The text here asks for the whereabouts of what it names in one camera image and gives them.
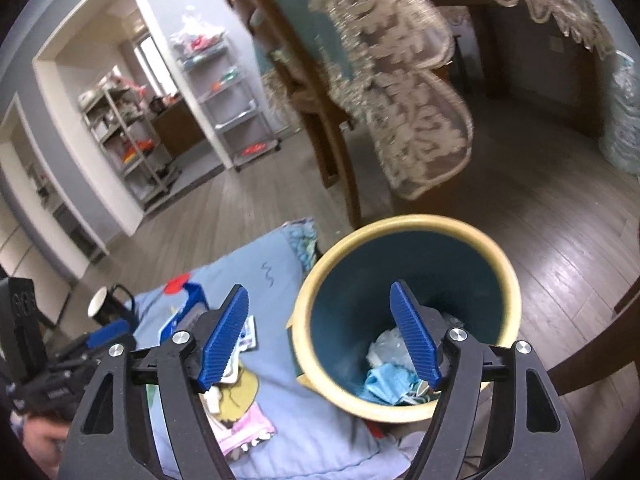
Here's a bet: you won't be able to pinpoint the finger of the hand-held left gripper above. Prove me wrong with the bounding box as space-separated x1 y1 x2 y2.
65 320 138 361

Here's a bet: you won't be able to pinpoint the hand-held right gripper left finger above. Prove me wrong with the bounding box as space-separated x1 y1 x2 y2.
59 285 249 480

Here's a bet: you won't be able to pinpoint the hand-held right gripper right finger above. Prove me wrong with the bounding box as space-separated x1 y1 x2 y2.
390 281 586 480

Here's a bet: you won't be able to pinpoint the blue snack packet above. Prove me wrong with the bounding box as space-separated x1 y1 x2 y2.
159 282 211 343

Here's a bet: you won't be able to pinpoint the yellow-rimmed dark waste bin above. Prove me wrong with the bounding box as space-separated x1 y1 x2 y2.
286 215 522 423

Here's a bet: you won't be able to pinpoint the person's left hand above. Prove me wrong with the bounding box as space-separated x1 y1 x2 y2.
20 417 68 466

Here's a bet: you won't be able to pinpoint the black mug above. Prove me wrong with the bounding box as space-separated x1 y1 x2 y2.
87 285 136 327

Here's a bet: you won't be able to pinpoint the red and white packet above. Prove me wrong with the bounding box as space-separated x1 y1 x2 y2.
239 316 259 352

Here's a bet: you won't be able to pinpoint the blue cartoon printed blanket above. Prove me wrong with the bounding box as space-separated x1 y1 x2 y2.
127 217 431 480

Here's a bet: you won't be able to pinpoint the wooden chair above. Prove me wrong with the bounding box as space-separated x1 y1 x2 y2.
545 280 640 396
207 0 363 228

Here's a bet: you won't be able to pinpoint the orange packages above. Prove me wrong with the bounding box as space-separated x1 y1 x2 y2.
122 140 156 161

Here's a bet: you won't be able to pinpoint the brown kitchen cabinet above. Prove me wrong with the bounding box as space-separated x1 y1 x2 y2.
152 97 211 158

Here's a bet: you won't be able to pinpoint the white trolley rack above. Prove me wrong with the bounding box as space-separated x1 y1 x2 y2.
172 35 282 171

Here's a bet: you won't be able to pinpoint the table with lace tablecloth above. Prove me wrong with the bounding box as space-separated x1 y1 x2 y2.
252 0 618 201

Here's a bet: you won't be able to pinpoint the metal shelf rack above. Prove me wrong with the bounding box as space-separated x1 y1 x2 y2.
77 72 181 211

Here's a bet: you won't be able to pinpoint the wooden dining table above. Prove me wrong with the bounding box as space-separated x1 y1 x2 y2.
390 0 616 141

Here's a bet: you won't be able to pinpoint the white woven sack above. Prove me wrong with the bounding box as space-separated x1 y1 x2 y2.
597 50 640 176

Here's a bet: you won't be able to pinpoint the plastic bag with items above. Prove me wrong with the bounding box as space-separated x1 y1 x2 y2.
170 6 228 56

